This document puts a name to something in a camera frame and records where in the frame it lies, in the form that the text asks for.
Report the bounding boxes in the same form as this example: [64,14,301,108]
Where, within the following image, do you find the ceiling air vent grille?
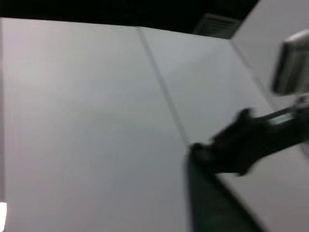
[193,13,242,39]

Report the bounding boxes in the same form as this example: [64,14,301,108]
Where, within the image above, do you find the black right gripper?
[190,106,309,176]

